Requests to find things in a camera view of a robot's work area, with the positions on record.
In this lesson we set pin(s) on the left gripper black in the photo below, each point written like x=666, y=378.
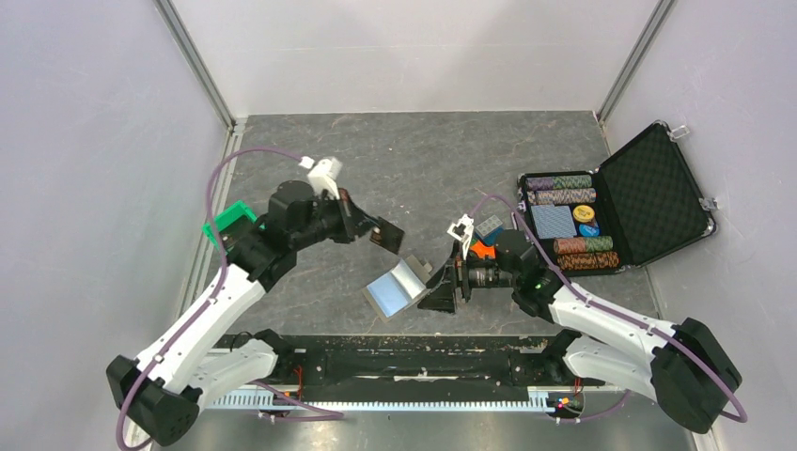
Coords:
x=367, y=221

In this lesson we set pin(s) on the bottom poker chip row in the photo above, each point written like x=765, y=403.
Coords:
x=589, y=261

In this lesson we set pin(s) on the yellow dealer button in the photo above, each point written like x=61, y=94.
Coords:
x=584, y=214

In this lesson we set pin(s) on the orange curved block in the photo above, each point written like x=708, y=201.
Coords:
x=481, y=250

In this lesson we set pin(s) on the grey card holder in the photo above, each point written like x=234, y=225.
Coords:
x=398, y=289

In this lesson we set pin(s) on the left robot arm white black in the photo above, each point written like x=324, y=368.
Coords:
x=165, y=387

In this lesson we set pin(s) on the top poker chip row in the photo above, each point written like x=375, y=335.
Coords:
x=551, y=183

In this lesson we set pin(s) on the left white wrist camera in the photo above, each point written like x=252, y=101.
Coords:
x=322, y=175

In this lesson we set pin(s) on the poker chip row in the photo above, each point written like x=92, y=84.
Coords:
x=563, y=196
x=589, y=261
x=551, y=183
x=583, y=245

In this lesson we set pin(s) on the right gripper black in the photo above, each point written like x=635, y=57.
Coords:
x=442, y=296

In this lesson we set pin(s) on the blue toy brick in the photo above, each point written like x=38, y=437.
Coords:
x=490, y=238

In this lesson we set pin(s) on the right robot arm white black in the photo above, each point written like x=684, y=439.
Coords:
x=681, y=367

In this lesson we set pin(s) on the blue playing card deck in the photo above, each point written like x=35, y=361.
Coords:
x=553, y=222

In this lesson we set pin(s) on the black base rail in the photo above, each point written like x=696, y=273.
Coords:
x=415, y=368

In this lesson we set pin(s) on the green plastic bin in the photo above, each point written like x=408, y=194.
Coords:
x=234, y=222

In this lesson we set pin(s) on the black poker chip case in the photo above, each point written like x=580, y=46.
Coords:
x=648, y=201

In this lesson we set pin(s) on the grey toy brick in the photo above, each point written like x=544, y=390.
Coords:
x=489, y=225

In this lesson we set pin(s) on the blue round chip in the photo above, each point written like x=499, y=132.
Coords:
x=589, y=230

